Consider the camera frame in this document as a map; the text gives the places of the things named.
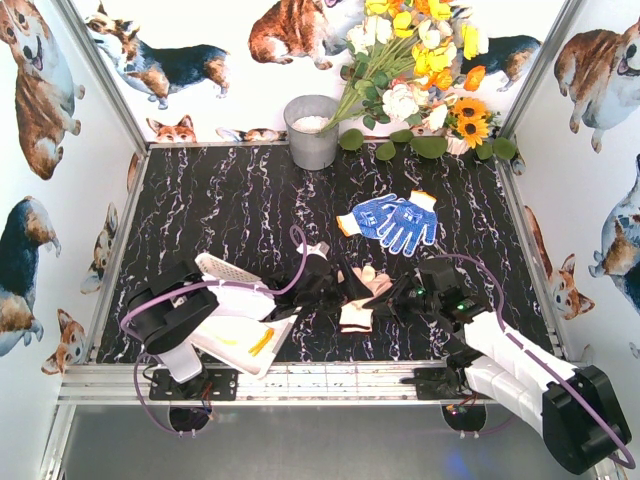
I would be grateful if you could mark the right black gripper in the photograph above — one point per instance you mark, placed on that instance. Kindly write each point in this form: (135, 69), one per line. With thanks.
(398, 293)

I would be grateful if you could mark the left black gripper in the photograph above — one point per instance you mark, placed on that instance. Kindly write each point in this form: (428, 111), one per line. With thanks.
(329, 282)

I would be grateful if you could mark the cream glove red cuff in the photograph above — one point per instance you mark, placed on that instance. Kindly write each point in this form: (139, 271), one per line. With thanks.
(360, 286)

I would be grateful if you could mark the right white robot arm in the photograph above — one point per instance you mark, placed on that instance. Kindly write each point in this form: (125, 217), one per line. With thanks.
(574, 409)

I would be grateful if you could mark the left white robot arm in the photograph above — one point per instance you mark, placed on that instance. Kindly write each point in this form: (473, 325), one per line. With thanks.
(205, 306)

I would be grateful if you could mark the white perforated storage basket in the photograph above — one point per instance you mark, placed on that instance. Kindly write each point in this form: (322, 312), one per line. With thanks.
(238, 298)

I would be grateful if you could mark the blue dotted glove right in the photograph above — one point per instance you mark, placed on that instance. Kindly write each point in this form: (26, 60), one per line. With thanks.
(412, 223)

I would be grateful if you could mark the blue dotted glove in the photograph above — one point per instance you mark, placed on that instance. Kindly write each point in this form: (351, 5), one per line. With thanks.
(412, 223)
(367, 217)

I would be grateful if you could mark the blue dotted glove left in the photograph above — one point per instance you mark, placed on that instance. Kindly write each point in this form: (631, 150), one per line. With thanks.
(367, 217)

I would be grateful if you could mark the grey metal bucket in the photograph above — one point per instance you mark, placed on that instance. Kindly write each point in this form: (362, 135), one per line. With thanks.
(313, 140)

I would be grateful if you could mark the artificial flower bouquet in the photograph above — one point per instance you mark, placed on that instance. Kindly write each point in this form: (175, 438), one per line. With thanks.
(418, 63)

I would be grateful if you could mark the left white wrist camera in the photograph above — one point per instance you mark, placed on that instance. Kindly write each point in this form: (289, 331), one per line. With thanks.
(320, 249)

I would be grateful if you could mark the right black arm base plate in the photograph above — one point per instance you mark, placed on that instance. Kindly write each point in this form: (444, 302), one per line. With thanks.
(449, 382)

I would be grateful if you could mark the aluminium front frame rail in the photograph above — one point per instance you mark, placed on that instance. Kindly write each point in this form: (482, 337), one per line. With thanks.
(358, 383)

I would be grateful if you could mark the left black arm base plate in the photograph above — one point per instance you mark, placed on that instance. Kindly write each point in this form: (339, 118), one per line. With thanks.
(220, 384)

